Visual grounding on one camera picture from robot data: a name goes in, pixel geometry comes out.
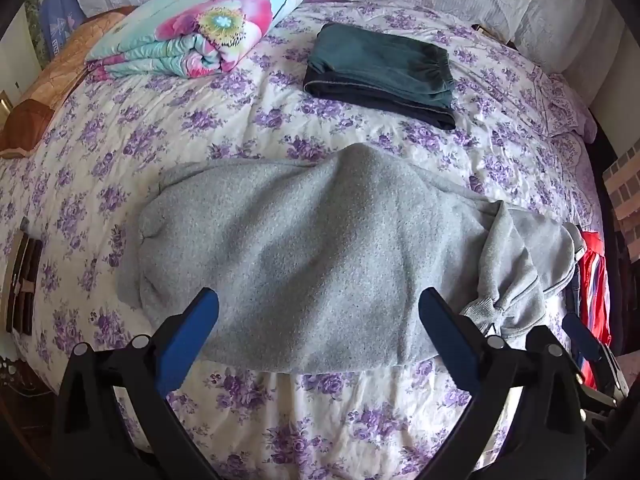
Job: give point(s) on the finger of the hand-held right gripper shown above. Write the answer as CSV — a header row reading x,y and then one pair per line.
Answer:
x,y
582,335

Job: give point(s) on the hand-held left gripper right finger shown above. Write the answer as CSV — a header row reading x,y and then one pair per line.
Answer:
x,y
445,335

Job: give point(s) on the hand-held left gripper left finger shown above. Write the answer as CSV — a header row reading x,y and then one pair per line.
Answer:
x,y
192,332

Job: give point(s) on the grey fleece pants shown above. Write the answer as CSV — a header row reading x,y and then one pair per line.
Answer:
x,y
320,255

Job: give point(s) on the folded navy pants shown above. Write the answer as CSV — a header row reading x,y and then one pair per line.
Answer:
x,y
350,92

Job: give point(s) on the folded dark green pants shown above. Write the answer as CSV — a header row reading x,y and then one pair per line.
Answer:
x,y
380,57

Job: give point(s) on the red striped cloth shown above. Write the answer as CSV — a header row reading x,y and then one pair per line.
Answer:
x,y
595,280

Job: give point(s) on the purple floral bedsheet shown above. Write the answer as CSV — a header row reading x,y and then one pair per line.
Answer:
x,y
150,125

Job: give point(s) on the purple floral pillowcase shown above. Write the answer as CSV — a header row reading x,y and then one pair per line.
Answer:
x,y
565,105

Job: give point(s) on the folded floral quilt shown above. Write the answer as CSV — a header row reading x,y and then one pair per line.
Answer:
x,y
200,25

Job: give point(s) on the blue patterned cloth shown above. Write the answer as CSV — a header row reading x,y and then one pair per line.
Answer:
x,y
57,10

